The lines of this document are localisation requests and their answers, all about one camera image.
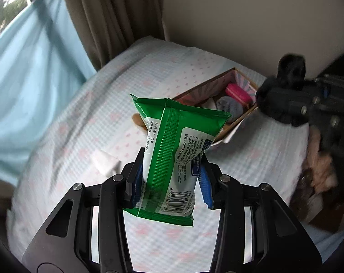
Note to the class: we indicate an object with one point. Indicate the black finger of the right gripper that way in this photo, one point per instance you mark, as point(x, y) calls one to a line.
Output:
point(291, 68)

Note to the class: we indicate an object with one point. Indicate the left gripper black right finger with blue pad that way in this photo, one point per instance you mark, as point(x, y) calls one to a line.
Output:
point(257, 232)

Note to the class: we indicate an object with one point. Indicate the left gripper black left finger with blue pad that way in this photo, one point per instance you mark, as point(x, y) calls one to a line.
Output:
point(85, 232)

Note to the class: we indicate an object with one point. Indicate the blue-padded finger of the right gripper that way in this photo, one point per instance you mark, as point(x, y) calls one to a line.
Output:
point(286, 100)

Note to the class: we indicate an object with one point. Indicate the pink zip pouch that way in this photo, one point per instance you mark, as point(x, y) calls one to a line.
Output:
point(241, 96)

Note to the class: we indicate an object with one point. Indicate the grey-blue plush roll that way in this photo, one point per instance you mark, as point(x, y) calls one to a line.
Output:
point(230, 106)

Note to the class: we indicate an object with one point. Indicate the green wet wipes pack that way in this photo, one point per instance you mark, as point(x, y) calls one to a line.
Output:
point(177, 135)

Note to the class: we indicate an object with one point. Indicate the person's hand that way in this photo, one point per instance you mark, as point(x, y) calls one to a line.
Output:
point(319, 163)

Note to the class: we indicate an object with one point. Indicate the brown cardboard box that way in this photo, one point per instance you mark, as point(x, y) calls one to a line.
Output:
point(215, 88)

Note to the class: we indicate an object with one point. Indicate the white folded paper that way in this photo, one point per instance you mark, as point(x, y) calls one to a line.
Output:
point(209, 104)

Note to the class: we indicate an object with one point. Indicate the white pink-dotted bed cover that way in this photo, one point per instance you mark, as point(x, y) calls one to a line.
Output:
point(94, 137)

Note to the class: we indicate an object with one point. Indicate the brown plush toy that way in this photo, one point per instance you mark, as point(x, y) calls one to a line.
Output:
point(138, 121)

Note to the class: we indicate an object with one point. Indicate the light blue sheer curtain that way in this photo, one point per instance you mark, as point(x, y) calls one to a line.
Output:
point(42, 66)

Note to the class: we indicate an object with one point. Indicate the brown drape curtain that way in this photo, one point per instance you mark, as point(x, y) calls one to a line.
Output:
point(106, 28)

